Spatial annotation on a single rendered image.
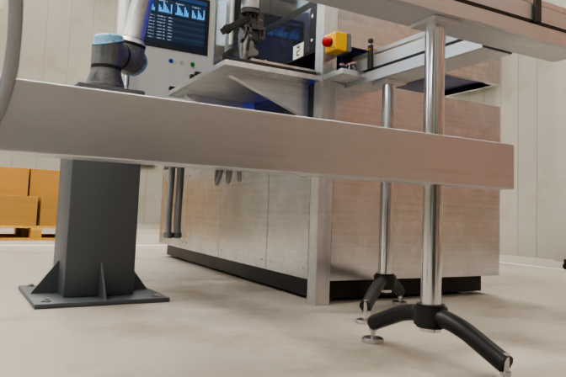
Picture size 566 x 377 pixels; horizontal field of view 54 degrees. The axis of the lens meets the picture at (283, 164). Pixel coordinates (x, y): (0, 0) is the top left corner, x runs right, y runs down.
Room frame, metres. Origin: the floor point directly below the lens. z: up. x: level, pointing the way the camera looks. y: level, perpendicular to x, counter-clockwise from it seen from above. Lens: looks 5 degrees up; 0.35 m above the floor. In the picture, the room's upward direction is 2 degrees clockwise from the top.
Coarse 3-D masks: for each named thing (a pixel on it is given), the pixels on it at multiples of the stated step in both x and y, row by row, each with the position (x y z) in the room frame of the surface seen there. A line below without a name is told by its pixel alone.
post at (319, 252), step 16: (320, 16) 2.13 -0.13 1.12; (336, 16) 2.13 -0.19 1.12; (320, 32) 2.13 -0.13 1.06; (320, 48) 2.13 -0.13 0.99; (320, 64) 2.12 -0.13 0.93; (336, 64) 2.14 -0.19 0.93; (320, 80) 2.12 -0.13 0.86; (320, 96) 2.12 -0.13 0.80; (320, 112) 2.11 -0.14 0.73; (320, 192) 2.11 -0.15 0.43; (320, 208) 2.11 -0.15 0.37; (320, 224) 2.11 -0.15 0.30; (320, 240) 2.11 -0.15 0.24; (320, 256) 2.12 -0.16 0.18; (320, 272) 2.12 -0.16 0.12; (320, 288) 2.12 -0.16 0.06; (320, 304) 2.12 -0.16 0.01
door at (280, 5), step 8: (272, 0) 2.53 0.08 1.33; (280, 0) 2.45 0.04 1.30; (288, 0) 2.39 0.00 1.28; (296, 0) 2.32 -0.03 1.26; (304, 0) 2.27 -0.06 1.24; (272, 8) 2.53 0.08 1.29; (280, 8) 2.45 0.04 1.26; (288, 8) 2.39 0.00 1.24; (296, 8) 2.32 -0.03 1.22; (272, 16) 2.52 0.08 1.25; (280, 16) 2.45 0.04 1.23
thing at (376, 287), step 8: (376, 280) 1.93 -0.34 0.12; (384, 280) 1.95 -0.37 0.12; (392, 280) 1.98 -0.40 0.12; (376, 288) 1.89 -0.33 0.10; (384, 288) 1.98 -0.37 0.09; (392, 288) 1.99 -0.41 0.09; (400, 288) 2.15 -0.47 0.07; (368, 296) 1.84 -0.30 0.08; (376, 296) 1.86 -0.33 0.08; (400, 296) 2.20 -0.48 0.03; (360, 304) 1.82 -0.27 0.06; (368, 304) 1.81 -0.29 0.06; (392, 304) 2.21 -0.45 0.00; (400, 304) 2.18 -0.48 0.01; (368, 312) 1.82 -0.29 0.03; (360, 320) 1.80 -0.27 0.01
